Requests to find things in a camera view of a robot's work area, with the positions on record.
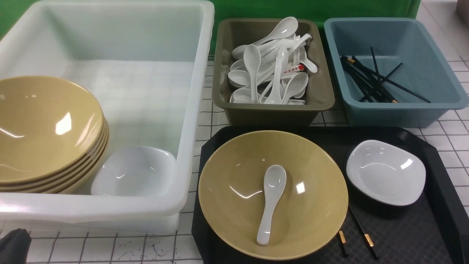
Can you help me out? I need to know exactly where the yellow noodle bowl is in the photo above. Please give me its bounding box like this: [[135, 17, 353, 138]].
[[198, 130, 348, 261]]

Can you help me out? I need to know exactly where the black plastic serving tray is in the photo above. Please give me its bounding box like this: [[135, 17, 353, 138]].
[[192, 126, 468, 264]]

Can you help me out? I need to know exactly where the white spoon upright in pile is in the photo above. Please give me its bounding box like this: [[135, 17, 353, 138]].
[[243, 44, 261, 103]]

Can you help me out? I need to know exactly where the white dish in tub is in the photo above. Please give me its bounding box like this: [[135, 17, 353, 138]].
[[91, 146, 176, 197]]

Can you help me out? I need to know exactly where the white ceramic soup spoon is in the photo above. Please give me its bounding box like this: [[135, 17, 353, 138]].
[[256, 164, 287, 246]]

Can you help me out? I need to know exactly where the long black chopstick in bin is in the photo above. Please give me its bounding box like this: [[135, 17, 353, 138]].
[[347, 56, 431, 103]]

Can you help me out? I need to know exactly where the large white plastic tub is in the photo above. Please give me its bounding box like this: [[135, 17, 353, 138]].
[[1, 0, 214, 235]]

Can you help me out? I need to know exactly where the white square side dish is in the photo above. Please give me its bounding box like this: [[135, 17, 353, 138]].
[[346, 140, 426, 206]]

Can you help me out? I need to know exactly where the white spoon top of pile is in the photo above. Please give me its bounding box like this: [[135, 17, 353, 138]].
[[252, 16, 302, 63]]

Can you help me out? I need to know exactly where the black chopstick gold band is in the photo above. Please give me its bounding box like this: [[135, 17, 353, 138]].
[[338, 230, 350, 258], [348, 204, 380, 260]]

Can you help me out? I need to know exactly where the blue plastic chopstick bin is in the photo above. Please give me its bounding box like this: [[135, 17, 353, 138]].
[[324, 17, 468, 128]]

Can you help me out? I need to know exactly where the olive plastic spoon bin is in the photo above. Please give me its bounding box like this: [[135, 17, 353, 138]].
[[212, 18, 335, 126]]

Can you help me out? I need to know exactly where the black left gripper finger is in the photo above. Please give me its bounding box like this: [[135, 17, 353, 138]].
[[0, 228, 32, 264]]

